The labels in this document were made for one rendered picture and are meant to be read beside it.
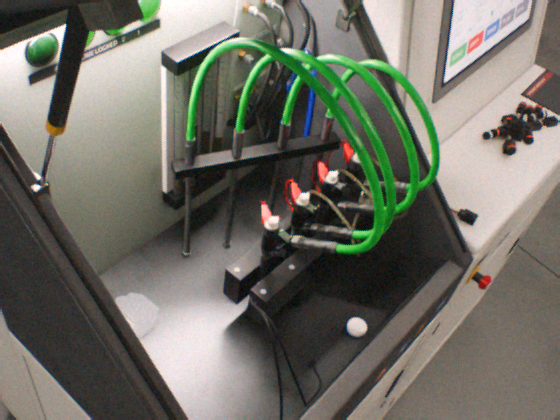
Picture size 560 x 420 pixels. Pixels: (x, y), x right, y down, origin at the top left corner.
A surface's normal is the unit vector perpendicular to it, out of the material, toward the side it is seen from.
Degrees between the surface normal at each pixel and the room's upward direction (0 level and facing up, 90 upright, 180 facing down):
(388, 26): 90
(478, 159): 0
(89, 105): 90
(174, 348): 0
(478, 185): 0
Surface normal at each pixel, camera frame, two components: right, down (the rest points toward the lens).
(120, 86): 0.74, 0.56
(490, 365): 0.13, -0.66
